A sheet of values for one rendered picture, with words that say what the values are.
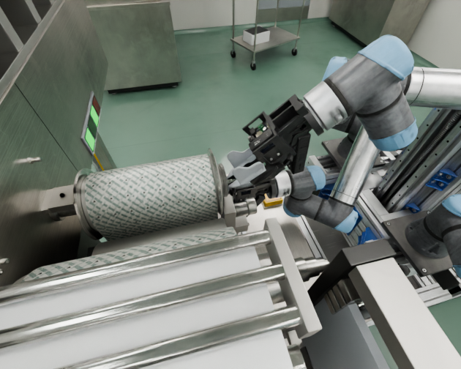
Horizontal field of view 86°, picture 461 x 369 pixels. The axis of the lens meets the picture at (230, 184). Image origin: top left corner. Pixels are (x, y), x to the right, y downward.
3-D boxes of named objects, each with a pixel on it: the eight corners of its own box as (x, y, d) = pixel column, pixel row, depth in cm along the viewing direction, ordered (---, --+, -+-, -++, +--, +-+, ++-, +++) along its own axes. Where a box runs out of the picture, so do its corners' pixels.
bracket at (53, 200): (77, 209, 47) (72, 202, 45) (44, 214, 46) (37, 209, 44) (80, 188, 50) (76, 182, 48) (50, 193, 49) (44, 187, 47)
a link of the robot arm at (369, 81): (425, 81, 37) (408, 32, 33) (356, 127, 41) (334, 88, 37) (395, 68, 43) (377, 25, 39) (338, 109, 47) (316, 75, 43)
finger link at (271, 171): (244, 170, 50) (278, 143, 47) (249, 173, 52) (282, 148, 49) (252, 187, 47) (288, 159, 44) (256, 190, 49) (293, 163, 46)
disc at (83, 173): (106, 251, 52) (70, 215, 40) (103, 252, 52) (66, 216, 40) (110, 195, 61) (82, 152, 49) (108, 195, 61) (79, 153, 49)
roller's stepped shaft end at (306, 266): (328, 278, 34) (336, 270, 32) (287, 288, 33) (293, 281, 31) (318, 257, 36) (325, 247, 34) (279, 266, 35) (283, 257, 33)
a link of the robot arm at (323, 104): (331, 100, 47) (354, 126, 42) (310, 116, 49) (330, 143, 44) (316, 73, 42) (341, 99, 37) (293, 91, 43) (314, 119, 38)
